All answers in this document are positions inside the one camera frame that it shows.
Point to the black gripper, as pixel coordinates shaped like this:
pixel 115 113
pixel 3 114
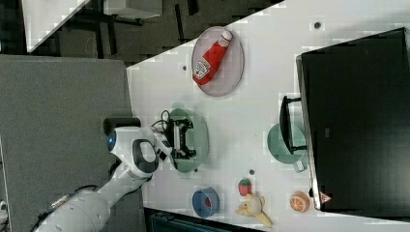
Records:
pixel 172 134

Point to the green plastic strainer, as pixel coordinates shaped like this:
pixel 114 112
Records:
pixel 196 139

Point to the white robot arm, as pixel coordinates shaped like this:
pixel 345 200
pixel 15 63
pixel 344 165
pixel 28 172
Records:
pixel 139 150

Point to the small strawberry in cup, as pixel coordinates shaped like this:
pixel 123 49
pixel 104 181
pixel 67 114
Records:
pixel 208 202

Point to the red plush ketchup bottle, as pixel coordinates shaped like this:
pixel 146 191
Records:
pixel 209 63

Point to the blue plastic cup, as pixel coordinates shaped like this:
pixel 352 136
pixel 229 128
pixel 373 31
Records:
pixel 198 202

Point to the grey round plate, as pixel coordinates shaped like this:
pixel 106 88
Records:
pixel 229 75

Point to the plush strawberry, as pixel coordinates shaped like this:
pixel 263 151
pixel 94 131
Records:
pixel 244 187

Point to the green metal mug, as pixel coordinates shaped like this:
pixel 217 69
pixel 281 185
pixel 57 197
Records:
pixel 277 147

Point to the plush peeled banana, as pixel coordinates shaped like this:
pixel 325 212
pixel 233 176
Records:
pixel 253 207

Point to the plush orange half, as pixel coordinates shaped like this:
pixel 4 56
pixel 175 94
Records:
pixel 299 202

